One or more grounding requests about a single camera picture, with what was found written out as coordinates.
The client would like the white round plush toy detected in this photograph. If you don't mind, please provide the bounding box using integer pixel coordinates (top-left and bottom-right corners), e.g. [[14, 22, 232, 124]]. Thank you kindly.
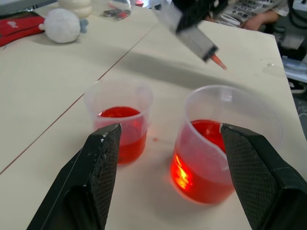
[[44, 8, 89, 44]]

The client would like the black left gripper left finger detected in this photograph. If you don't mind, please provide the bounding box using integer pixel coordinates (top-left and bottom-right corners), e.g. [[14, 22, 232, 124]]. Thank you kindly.
[[26, 123, 123, 230]]

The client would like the dark equipment beside table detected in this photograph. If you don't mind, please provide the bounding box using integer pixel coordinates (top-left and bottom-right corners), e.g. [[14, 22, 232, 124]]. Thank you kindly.
[[278, 0, 307, 62]]

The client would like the clear syringe with orange tip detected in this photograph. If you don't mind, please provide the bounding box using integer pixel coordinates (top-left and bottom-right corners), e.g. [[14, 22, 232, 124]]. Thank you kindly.
[[150, 0, 228, 70]]

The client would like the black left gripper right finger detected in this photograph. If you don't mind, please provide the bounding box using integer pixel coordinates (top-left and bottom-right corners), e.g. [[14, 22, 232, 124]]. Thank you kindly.
[[220, 123, 307, 230]]

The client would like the clear plastic bag with items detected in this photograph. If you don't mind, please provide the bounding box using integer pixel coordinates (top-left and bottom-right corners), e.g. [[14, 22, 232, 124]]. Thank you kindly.
[[99, 0, 133, 22]]

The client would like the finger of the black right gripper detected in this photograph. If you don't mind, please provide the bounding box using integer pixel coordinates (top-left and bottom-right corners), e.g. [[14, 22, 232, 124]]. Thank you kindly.
[[172, 0, 229, 34]]

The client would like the red fabric bag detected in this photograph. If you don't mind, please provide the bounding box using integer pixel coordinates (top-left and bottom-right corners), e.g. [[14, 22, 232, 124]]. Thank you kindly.
[[0, 11, 46, 47]]

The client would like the small clear beaker red liquid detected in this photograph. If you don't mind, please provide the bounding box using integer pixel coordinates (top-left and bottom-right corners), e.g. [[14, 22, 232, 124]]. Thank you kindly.
[[83, 79, 154, 165]]

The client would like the cream plastic container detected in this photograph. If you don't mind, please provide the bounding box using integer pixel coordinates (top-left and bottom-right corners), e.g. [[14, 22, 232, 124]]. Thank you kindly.
[[58, 0, 93, 19]]

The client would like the bystander bare hand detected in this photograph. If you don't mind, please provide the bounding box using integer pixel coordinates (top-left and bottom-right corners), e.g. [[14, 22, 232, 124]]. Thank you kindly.
[[241, 11, 281, 32]]

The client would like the black and white printed paper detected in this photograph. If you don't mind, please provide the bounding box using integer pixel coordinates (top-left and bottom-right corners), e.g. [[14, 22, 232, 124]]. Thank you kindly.
[[217, 0, 283, 27]]

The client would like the large clear beaker red liquid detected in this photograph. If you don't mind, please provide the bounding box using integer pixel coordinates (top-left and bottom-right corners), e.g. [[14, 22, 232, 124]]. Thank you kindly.
[[169, 85, 284, 205]]

